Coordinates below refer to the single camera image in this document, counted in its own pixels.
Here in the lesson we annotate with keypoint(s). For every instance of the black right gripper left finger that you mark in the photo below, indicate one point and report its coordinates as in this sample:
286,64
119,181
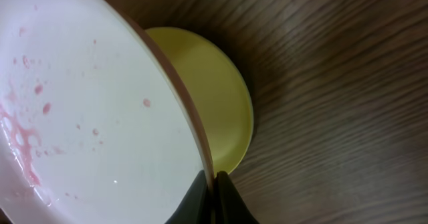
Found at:
196,206

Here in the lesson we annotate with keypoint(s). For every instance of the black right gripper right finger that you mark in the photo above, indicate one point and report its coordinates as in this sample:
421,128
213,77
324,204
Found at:
229,206

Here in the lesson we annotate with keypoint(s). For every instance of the yellow-green plate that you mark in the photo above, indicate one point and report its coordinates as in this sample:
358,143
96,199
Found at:
217,89

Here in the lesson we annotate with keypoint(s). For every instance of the white pink plate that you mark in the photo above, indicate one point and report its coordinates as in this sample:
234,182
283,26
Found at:
96,124

